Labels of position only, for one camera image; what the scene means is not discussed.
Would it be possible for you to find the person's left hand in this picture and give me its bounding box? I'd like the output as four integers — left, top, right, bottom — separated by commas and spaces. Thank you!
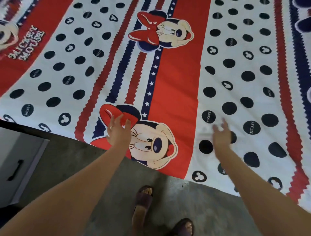
106, 114, 132, 150

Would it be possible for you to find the person's right forearm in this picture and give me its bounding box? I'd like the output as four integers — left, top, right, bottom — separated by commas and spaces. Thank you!
214, 143, 311, 236

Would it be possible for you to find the purple slipper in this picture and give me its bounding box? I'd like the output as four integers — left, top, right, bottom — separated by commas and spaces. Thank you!
133, 185, 154, 212
167, 218, 195, 236

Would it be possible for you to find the cartoon print bed sheet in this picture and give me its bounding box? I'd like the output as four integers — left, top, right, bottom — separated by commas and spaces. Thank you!
0, 0, 311, 213

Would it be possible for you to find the black cabinet handle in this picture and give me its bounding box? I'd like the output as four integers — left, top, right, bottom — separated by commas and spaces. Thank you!
6, 159, 24, 182

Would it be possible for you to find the person's left leg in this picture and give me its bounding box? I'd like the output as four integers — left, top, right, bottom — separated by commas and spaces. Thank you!
132, 186, 154, 236

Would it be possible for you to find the grey cabinet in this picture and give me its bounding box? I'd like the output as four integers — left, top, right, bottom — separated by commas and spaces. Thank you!
0, 126, 50, 208

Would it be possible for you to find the person's left forearm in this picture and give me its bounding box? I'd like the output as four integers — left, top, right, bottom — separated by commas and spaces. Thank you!
0, 145, 131, 236

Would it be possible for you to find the purple right slipper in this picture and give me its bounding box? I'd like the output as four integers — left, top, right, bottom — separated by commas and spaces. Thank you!
167, 218, 195, 236

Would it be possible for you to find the person's right hand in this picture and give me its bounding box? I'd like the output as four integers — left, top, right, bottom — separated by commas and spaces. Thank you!
212, 117, 233, 153

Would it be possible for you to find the purple left slipper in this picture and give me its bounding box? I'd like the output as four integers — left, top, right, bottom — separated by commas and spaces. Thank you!
133, 185, 154, 212

